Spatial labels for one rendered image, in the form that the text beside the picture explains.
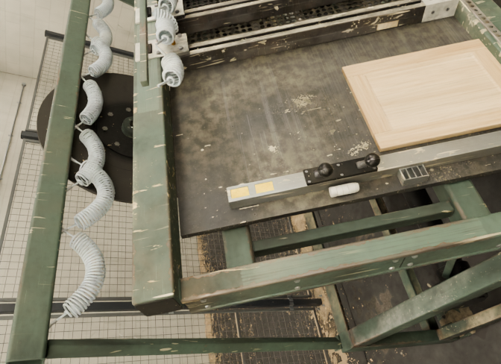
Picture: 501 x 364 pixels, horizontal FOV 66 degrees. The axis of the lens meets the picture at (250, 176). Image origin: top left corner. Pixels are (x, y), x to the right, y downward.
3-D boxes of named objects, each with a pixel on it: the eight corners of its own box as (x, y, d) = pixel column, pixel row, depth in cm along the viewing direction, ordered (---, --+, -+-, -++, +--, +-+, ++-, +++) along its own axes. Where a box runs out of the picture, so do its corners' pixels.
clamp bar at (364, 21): (456, 19, 144) (479, -48, 125) (145, 83, 144) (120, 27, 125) (443, 4, 150) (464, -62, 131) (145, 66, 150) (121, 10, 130)
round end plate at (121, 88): (224, 205, 174) (21, 184, 140) (220, 212, 178) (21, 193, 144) (206, 86, 220) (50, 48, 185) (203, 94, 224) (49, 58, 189)
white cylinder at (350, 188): (331, 199, 108) (358, 193, 108) (332, 194, 105) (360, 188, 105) (328, 190, 109) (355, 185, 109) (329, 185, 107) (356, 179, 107)
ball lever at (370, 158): (368, 170, 108) (384, 165, 95) (355, 173, 108) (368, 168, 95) (365, 157, 108) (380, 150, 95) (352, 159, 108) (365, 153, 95)
